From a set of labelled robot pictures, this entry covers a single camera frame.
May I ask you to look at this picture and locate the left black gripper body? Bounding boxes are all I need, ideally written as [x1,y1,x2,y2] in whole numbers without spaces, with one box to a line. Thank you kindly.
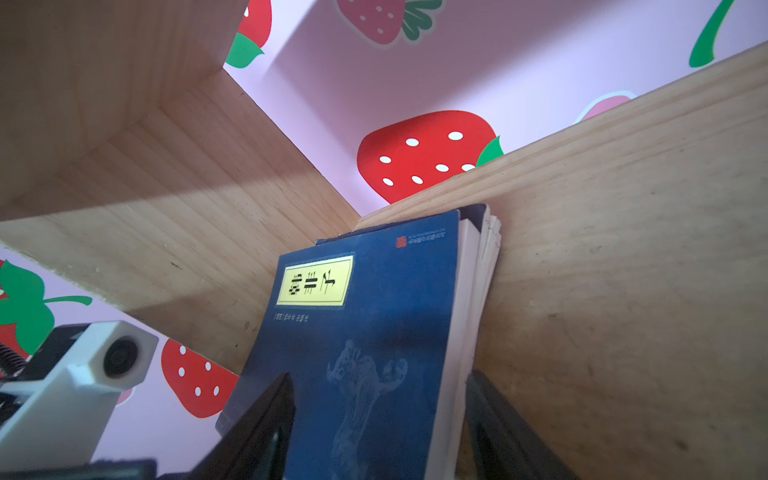
[0,341,158,480]

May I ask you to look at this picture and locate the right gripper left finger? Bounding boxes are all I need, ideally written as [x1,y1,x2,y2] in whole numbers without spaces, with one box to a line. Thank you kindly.
[182,373,296,480]

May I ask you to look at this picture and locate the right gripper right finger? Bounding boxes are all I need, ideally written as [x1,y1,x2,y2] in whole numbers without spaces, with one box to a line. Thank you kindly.
[466,370,577,479]

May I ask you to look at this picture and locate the blue book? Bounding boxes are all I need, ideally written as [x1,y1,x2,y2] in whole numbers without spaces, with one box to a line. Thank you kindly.
[216,204,487,479]
[306,204,500,384]

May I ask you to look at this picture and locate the wooden two-tier bookshelf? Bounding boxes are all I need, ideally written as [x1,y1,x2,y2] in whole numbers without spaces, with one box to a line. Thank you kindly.
[1,1,767,479]

